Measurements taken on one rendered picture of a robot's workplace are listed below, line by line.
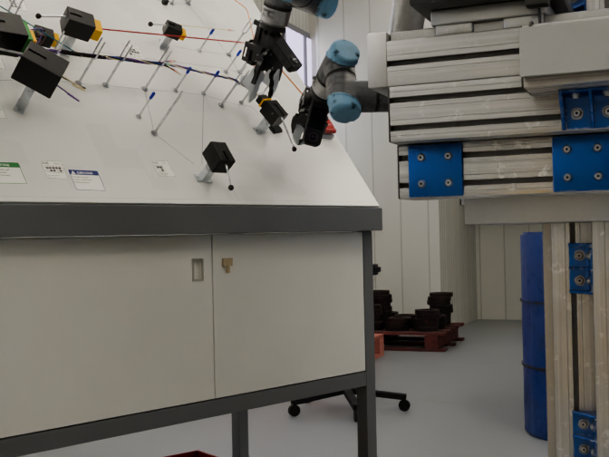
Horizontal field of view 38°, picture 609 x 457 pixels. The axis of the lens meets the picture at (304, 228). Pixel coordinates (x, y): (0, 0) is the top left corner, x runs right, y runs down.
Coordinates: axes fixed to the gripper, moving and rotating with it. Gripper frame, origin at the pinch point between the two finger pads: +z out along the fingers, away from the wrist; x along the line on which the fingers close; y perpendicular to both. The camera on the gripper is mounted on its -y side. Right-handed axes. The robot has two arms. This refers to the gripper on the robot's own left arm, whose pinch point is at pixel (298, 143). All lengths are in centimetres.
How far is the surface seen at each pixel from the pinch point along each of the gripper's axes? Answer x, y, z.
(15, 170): 63, -46, -20
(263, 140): 8.5, 3.0, 6.2
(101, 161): 47, -32, -13
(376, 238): -160, 245, 370
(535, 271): -115, 34, 72
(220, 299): 11.8, -46.0, 10.1
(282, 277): -3.9, -32.6, 14.9
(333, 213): -14.2, -12.8, 8.6
